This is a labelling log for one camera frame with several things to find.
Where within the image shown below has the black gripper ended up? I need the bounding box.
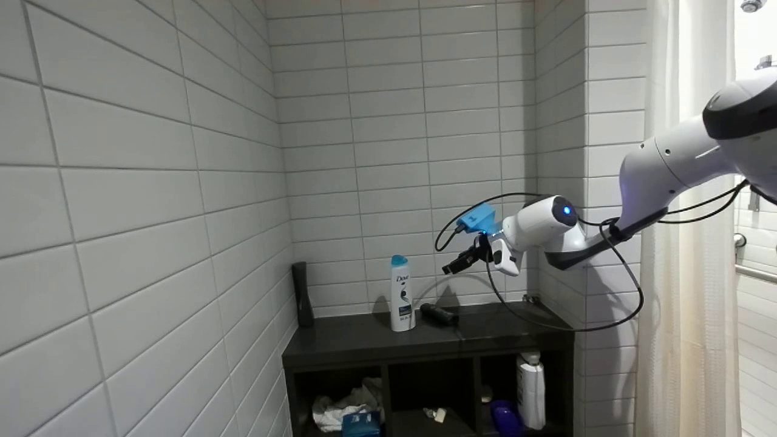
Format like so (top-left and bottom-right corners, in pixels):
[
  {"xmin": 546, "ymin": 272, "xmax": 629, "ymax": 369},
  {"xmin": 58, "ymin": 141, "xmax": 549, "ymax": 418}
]
[{"xmin": 439, "ymin": 232, "xmax": 504, "ymax": 276}]

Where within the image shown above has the small black bottle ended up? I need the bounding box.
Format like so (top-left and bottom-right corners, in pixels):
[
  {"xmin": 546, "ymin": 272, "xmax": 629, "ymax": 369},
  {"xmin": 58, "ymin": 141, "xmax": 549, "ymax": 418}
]
[{"xmin": 419, "ymin": 300, "xmax": 462, "ymax": 329}]

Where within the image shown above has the white shampoo bottle blue cap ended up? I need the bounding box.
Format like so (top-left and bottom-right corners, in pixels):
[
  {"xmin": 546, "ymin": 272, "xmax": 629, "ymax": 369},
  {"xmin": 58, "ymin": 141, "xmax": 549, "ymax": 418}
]
[{"xmin": 388, "ymin": 252, "xmax": 419, "ymax": 334}]

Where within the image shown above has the plain white bottle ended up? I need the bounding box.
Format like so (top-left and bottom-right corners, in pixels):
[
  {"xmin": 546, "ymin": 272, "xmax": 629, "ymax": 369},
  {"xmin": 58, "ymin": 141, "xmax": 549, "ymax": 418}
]
[{"xmin": 518, "ymin": 349, "xmax": 549, "ymax": 431}]

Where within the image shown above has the dark blue round bottle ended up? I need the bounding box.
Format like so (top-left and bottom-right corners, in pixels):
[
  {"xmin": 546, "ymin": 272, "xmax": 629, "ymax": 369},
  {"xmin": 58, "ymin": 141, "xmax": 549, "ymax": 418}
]
[{"xmin": 488, "ymin": 398, "xmax": 527, "ymax": 437}]

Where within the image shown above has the tall dark grey bottle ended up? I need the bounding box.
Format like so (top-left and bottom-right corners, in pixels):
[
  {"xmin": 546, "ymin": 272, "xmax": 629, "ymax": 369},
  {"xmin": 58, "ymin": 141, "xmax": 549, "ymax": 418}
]
[{"xmin": 290, "ymin": 260, "xmax": 319, "ymax": 329}]

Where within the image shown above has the black cubby shelf unit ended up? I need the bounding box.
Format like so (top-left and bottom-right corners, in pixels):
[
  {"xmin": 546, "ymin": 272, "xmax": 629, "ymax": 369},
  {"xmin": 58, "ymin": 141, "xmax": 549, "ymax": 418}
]
[{"xmin": 279, "ymin": 300, "xmax": 579, "ymax": 437}]

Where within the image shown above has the small blue box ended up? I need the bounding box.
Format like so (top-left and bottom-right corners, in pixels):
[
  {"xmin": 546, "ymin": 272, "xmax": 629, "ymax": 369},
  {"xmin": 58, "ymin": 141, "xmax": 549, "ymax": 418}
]
[{"xmin": 340, "ymin": 409, "xmax": 385, "ymax": 437}]

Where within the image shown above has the crumpled white cloth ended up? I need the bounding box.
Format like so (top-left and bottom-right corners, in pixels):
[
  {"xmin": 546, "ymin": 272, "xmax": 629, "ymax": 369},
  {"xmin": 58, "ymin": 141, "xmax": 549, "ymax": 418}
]
[{"xmin": 312, "ymin": 378, "xmax": 388, "ymax": 435}]

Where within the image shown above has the white shower curtain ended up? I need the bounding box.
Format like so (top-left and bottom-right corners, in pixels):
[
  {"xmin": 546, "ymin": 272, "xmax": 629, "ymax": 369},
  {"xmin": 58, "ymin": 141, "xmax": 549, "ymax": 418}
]
[{"xmin": 634, "ymin": 0, "xmax": 748, "ymax": 437}]

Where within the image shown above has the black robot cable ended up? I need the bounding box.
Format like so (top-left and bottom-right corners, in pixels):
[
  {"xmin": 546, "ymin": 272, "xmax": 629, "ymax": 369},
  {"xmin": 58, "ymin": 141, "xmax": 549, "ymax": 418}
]
[{"xmin": 433, "ymin": 176, "xmax": 750, "ymax": 334}]

